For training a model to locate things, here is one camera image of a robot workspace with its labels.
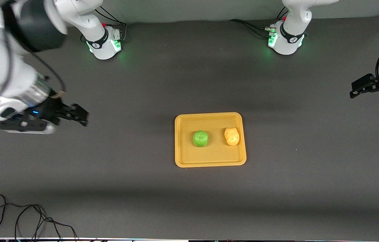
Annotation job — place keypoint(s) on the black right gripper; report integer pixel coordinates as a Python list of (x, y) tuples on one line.
[(52, 107)]

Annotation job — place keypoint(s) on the green apple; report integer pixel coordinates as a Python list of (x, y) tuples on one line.
[(200, 138)]

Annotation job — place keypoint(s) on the yellow potato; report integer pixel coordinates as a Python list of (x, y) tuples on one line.
[(232, 136)]

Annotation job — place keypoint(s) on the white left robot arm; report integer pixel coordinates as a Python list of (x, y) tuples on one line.
[(288, 40)]

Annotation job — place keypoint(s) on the yellow plastic tray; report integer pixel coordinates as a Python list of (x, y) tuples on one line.
[(209, 156)]

